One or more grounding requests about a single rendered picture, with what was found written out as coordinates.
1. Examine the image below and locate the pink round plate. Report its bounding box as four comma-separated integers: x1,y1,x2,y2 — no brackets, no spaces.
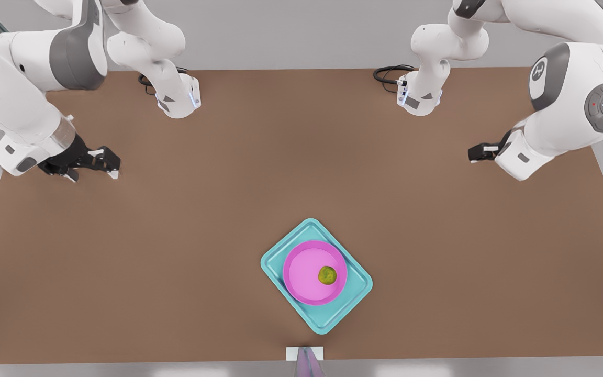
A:
283,240,349,307

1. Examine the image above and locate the teal rectangular tray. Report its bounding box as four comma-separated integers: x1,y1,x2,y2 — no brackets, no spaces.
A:
260,218,374,335

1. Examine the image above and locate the black cable loop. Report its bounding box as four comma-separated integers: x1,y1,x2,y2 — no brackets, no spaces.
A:
373,64,418,95
138,66,190,96

